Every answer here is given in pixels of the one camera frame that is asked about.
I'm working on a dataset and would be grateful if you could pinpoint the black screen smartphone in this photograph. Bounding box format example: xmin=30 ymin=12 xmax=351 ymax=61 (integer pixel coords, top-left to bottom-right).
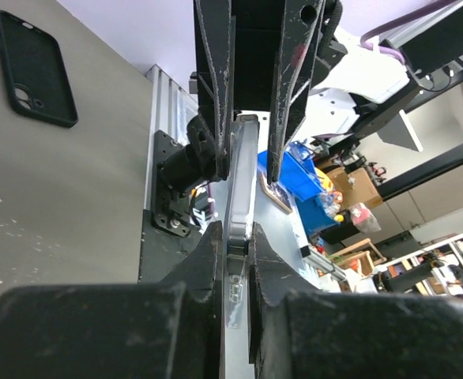
xmin=219 ymin=113 xmax=261 ymax=379

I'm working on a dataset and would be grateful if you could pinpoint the clear transparent phone case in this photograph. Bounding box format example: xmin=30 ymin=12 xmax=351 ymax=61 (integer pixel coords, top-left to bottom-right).
xmin=220 ymin=114 xmax=260 ymax=331

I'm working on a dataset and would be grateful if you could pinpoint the cardboard box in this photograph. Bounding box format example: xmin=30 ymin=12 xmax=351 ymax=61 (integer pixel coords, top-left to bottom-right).
xmin=326 ymin=167 xmax=383 ymax=209

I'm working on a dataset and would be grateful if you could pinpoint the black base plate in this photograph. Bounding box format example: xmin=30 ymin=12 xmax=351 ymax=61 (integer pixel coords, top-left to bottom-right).
xmin=137 ymin=130 xmax=201 ymax=283

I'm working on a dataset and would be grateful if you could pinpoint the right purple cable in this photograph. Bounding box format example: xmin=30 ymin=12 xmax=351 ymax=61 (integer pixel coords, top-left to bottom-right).
xmin=359 ymin=0 xmax=463 ymax=66

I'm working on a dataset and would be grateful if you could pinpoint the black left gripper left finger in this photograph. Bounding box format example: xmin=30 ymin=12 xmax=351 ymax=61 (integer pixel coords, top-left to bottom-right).
xmin=0 ymin=222 xmax=223 ymax=378

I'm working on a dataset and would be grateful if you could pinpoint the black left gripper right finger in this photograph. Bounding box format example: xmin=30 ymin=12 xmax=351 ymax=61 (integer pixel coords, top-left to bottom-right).
xmin=249 ymin=224 xmax=463 ymax=378

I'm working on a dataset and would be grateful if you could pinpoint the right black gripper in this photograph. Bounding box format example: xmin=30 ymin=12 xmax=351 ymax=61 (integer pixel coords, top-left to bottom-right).
xmin=194 ymin=0 xmax=325 ymax=183

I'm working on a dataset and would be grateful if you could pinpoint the black phone case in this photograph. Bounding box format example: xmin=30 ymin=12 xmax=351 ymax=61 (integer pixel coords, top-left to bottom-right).
xmin=0 ymin=10 xmax=78 ymax=129

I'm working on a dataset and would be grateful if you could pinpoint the blue storage bin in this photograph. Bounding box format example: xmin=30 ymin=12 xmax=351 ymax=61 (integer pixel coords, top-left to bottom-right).
xmin=280 ymin=141 xmax=337 ymax=235

